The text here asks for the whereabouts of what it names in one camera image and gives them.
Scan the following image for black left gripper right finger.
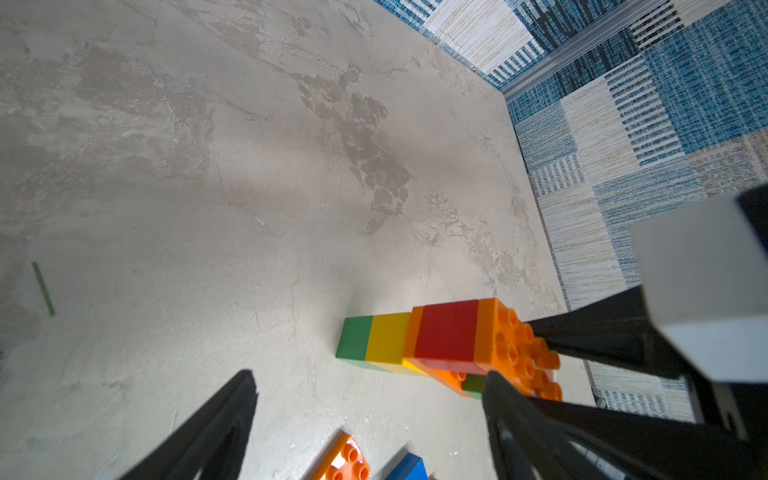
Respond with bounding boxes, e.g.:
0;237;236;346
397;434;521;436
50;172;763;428
482;371;606;479

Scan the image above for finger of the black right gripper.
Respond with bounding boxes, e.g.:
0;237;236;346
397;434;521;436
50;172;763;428
532;399;767;479
528;286;690;379

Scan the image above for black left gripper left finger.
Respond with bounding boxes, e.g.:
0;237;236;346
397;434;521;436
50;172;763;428
123;369;258;479

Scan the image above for dark green lego brick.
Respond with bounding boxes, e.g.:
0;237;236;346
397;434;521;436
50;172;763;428
336;316;377;370

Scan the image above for blue lego brick centre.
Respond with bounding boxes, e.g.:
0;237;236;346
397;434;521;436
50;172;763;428
384;452;429;480

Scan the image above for light green lego brick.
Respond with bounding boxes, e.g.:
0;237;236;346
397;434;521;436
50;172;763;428
462;374;486;400

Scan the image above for yellow lego brick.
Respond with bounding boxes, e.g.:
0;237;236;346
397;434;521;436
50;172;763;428
365;312;425;376

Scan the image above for red lego brick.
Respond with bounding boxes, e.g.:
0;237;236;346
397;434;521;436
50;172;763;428
415;300;482;374

